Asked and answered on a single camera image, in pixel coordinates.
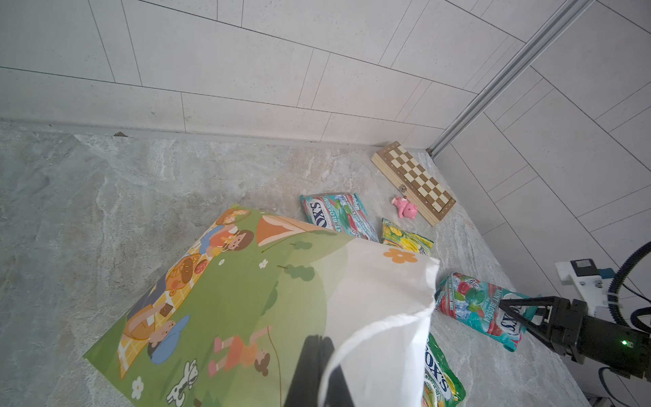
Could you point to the wooden folding chess board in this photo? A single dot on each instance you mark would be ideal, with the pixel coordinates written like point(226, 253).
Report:
point(414, 182)

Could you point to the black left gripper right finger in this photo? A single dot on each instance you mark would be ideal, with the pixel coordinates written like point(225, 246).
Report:
point(338, 394)

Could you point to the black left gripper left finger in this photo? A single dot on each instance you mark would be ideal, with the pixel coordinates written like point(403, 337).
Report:
point(304, 388)

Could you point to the teal Fox's candy bag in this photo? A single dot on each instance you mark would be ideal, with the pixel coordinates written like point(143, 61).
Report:
point(341, 212)
point(476, 304)

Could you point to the aluminium corner post right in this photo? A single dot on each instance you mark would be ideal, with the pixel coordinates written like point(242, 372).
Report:
point(550, 31)

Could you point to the pink pig toy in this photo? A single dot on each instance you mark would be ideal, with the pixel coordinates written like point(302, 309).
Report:
point(405, 208)

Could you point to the green Fox's spring tea bag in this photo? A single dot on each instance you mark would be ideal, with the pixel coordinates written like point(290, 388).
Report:
point(395, 236)

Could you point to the white illustrated paper bag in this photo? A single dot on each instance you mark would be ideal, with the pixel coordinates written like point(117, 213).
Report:
point(225, 325)

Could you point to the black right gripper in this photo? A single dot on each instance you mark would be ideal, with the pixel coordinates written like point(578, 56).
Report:
point(565, 327)

